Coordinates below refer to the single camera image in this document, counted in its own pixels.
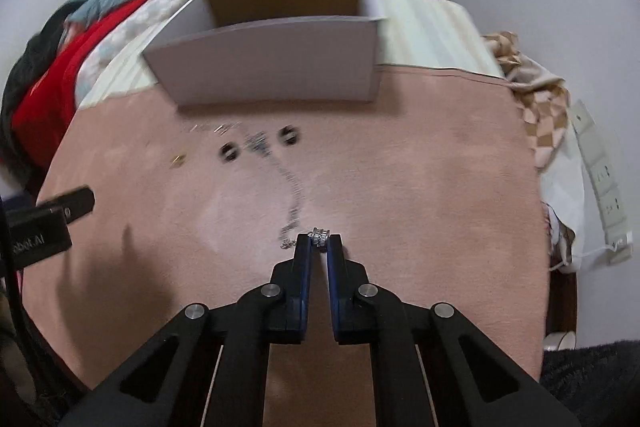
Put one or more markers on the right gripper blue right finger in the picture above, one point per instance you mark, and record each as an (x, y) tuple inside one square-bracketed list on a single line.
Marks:
[(431, 366)]

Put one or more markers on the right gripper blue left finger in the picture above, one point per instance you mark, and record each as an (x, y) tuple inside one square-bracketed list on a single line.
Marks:
[(207, 367)]

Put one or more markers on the red blanket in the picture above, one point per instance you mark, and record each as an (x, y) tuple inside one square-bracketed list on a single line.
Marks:
[(40, 120)]

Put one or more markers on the black fuzzy seat cushion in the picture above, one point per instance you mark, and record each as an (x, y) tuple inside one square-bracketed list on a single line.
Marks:
[(599, 385)]

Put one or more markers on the pink table cloth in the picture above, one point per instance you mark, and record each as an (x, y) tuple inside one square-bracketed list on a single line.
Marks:
[(431, 186)]

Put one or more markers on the black fuzzy garment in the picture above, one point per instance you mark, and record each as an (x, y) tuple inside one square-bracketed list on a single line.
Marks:
[(39, 54)]

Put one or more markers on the white power strip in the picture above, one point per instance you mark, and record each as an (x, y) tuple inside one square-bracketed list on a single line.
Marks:
[(603, 181)]

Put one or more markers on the checkered beige cloth pile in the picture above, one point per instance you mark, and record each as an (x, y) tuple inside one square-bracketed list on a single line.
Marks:
[(544, 105)]

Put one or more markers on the striped table cloth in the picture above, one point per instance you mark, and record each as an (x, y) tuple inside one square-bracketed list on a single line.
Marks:
[(420, 33)]

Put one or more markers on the white cardboard box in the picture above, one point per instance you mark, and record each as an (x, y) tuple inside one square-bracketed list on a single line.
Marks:
[(246, 51)]

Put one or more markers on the white charger with cable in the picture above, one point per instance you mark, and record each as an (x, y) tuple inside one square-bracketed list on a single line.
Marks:
[(617, 244)]

